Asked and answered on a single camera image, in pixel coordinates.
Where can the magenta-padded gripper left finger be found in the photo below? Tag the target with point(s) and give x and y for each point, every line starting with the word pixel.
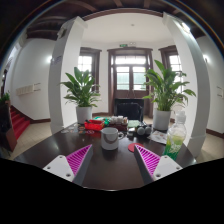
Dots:
pixel 55 166

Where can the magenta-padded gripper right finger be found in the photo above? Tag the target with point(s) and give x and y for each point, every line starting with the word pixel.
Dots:
pixel 168 166

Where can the clear green-label drink bottle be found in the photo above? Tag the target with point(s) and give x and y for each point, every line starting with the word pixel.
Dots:
pixel 175 140

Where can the flat round red coaster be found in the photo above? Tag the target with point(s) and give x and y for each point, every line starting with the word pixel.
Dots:
pixel 132 147

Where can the grey headphones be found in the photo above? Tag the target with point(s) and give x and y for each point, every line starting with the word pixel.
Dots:
pixel 141 130

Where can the large potted plant white pot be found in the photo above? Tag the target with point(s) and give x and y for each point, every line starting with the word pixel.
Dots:
pixel 161 120

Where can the green book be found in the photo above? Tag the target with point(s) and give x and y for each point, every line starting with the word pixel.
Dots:
pixel 134 123

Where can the red carpeted staircase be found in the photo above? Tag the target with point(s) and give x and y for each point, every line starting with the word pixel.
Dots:
pixel 19 123

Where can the small potted plant white pot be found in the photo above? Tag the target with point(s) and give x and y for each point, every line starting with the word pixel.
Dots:
pixel 83 115

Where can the white mug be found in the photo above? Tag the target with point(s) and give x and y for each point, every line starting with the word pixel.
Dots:
pixel 109 139

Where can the tea set tray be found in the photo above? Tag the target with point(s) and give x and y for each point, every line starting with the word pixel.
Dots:
pixel 118 122

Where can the black chair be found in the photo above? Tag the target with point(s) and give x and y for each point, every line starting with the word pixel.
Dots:
pixel 129 110

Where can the dark wooden glazed door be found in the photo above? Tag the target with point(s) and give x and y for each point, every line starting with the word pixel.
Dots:
pixel 113 80

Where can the dark framed window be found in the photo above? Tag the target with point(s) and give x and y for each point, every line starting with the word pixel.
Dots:
pixel 95 61
pixel 165 55

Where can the green exit sign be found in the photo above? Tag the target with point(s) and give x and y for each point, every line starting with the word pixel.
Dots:
pixel 123 44

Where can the white wall panel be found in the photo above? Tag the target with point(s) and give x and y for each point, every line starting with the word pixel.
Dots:
pixel 26 89
pixel 219 91

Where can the column wall lamp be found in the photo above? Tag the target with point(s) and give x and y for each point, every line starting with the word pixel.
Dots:
pixel 185 27

